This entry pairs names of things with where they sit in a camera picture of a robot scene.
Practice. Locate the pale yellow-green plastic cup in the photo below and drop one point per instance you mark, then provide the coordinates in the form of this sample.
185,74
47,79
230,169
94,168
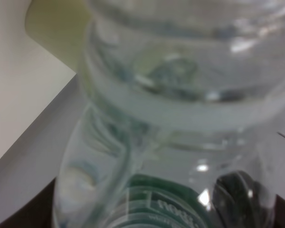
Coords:
59,26

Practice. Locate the clear water bottle green label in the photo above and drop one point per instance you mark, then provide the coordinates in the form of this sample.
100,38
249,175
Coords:
183,98

